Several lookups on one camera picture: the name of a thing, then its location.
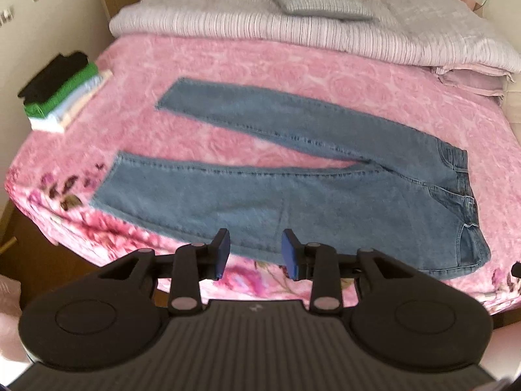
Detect light blue folded garment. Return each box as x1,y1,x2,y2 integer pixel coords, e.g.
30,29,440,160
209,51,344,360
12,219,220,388
53,74,102,117

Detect pink folded sheet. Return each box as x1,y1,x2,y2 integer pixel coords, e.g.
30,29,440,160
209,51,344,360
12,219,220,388
433,64,508,99

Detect white folded garment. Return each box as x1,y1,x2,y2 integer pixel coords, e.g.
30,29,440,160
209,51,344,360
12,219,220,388
29,115,66,133

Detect striped pale quilt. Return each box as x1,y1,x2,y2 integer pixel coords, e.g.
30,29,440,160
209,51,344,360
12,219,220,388
109,0,521,76

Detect blue denim jeans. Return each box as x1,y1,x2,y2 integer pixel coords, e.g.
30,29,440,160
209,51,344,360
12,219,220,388
90,77,492,281

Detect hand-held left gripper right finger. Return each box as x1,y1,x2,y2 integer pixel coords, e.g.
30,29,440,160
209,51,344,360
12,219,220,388
282,228,420,314

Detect pink floral bed blanket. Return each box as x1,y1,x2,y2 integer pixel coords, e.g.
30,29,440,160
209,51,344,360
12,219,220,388
4,35,521,316

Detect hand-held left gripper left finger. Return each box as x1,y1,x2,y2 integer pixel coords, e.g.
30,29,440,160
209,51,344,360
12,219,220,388
98,228,232,316

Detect cream folded garment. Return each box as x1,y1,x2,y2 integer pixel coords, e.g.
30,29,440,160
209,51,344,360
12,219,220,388
59,69,114,127

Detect green folded garment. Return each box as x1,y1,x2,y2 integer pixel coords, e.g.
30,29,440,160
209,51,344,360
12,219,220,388
24,63,99,118

